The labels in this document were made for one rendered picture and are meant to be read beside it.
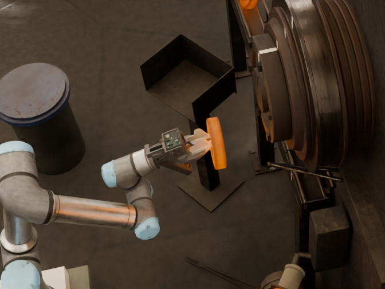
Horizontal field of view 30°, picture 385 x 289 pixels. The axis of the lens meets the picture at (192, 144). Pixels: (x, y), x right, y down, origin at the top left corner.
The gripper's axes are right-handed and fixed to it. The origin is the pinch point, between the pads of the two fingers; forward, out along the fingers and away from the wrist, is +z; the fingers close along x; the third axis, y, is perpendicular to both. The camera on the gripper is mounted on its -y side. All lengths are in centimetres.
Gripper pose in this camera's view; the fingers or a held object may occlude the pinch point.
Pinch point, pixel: (215, 139)
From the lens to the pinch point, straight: 212.3
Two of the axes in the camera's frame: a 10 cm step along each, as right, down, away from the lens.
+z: 9.2, -3.5, -2.0
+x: -1.7, -7.8, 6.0
